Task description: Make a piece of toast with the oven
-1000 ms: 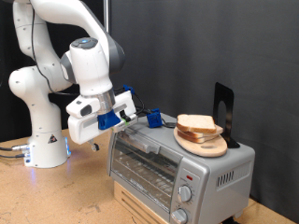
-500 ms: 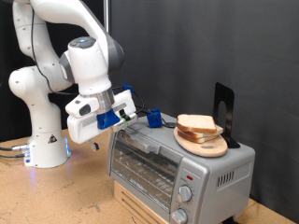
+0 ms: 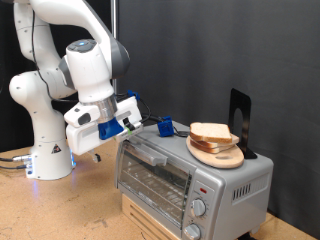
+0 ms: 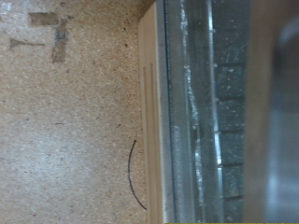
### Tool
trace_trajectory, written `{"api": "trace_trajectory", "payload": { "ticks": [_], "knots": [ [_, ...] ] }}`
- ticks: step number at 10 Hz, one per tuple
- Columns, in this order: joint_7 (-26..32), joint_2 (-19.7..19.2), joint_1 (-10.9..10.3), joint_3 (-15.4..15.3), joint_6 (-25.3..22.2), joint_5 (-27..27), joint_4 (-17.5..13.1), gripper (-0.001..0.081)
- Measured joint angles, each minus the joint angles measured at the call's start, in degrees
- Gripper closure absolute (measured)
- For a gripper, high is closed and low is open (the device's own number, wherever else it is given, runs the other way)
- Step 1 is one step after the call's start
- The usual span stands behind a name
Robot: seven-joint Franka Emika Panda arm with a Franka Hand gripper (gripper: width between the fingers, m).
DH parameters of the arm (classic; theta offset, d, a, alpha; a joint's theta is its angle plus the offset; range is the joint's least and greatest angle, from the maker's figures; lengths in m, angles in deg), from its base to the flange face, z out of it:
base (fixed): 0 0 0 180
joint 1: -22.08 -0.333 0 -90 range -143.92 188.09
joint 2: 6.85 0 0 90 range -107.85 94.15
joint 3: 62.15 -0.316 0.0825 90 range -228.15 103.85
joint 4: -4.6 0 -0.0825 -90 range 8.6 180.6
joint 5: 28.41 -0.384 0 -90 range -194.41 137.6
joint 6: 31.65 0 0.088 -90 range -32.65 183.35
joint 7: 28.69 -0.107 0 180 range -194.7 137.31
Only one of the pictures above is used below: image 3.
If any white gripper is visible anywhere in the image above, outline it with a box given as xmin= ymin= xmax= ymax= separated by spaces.
xmin=65 ymin=95 xmax=144 ymax=164

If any glass oven door with handle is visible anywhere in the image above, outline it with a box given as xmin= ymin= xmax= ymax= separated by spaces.
xmin=115 ymin=137 xmax=196 ymax=232

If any metal spatula with blue block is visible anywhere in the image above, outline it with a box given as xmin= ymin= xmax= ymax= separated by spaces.
xmin=141 ymin=114 xmax=191 ymax=139

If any white bread slice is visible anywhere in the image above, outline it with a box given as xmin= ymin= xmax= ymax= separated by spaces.
xmin=189 ymin=121 xmax=233 ymax=145

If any silver toaster oven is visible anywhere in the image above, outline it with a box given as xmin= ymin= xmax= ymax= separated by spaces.
xmin=114 ymin=120 xmax=274 ymax=240

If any silver knob at oven bottom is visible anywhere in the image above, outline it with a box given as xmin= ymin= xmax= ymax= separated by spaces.
xmin=183 ymin=223 xmax=202 ymax=240

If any black fabric backdrop curtain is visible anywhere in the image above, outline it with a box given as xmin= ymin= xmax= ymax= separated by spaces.
xmin=0 ymin=0 xmax=115 ymax=153

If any silver knob below red light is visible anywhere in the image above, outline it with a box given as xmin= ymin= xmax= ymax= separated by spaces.
xmin=190 ymin=198 xmax=207 ymax=218

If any oval wooden cutting board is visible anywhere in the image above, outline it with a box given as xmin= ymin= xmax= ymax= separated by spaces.
xmin=185 ymin=134 xmax=245 ymax=170

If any vertical metal pole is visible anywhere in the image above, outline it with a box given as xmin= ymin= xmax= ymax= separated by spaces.
xmin=110 ymin=0 xmax=120 ymax=96

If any black metal bookend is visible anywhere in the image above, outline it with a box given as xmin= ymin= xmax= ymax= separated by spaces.
xmin=227 ymin=87 xmax=258 ymax=160

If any grey fabric backdrop curtain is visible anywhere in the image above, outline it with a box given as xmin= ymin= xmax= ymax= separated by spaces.
xmin=117 ymin=0 xmax=320 ymax=240

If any silver wrist camera blue mount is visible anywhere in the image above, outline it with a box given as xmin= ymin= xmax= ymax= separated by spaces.
xmin=97 ymin=116 xmax=145 ymax=143

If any metal wire oven rack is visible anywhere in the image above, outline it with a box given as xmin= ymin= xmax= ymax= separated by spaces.
xmin=122 ymin=163 xmax=188 ymax=216

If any black camera cable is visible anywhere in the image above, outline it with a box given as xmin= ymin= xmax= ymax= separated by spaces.
xmin=29 ymin=8 xmax=153 ymax=125

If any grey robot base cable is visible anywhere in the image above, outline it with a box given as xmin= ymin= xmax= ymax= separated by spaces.
xmin=0 ymin=163 xmax=28 ymax=171
xmin=0 ymin=154 xmax=33 ymax=164

